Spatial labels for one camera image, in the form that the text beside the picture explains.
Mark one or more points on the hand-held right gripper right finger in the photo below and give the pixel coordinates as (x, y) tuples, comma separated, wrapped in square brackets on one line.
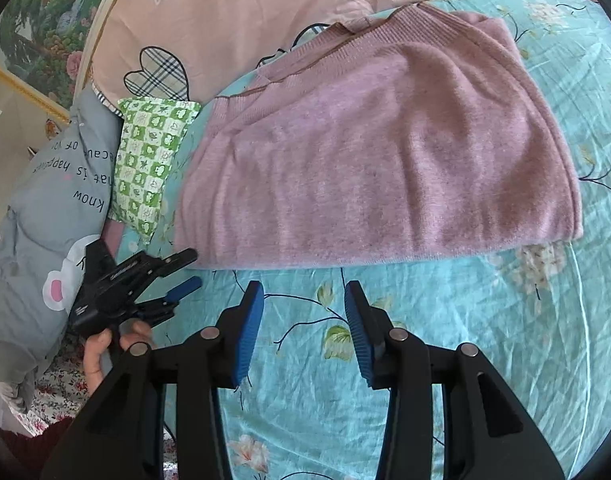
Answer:
[(358, 340)]

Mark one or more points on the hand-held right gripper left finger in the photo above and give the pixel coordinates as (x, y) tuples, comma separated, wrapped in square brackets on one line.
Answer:
[(248, 335)]

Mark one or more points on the cream curved headboard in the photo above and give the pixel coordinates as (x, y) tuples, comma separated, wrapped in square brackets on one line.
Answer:
[(94, 35)]

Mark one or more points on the small-flowered white sheet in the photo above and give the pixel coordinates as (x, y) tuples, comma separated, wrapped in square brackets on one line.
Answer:
[(60, 380)]

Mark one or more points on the grey pillow with text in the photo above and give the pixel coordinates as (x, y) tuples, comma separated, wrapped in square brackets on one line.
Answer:
[(30, 240)]

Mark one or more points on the person's left hand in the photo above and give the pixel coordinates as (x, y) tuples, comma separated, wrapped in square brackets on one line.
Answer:
[(93, 360)]

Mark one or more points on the teal floral bedsheet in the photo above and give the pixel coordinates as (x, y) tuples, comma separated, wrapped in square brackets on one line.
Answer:
[(485, 360)]

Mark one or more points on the green checked pillow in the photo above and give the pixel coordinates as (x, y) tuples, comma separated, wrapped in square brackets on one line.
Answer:
[(145, 170)]

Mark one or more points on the pink quilt with plaid hearts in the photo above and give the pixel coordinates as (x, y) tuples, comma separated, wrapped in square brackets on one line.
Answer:
[(260, 10)]

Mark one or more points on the mauve knitted sweater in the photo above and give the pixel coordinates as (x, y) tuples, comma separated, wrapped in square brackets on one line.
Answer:
[(385, 160)]

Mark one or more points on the person's left forearm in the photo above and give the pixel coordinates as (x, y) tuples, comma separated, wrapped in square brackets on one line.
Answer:
[(40, 442)]

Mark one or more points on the framed landscape wall painting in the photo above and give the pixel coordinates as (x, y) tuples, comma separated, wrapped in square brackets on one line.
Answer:
[(45, 25)]

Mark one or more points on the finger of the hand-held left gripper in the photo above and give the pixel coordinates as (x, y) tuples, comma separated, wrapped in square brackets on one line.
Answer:
[(178, 259), (185, 287)]

